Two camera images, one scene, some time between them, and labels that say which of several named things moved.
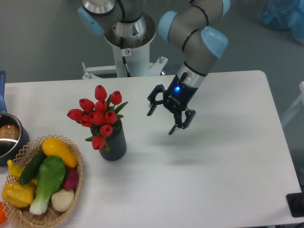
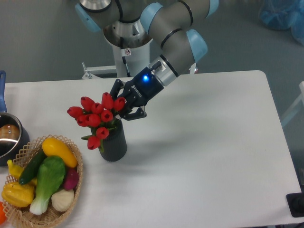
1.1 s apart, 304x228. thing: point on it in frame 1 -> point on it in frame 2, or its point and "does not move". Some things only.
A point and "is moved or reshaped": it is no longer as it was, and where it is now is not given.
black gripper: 176,99 -> 142,89
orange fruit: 3,216 does not move
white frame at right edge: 300,99 does not move
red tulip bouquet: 99,116 is moved or reshaped
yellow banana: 15,171 does not move
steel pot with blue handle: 14,140 does not move
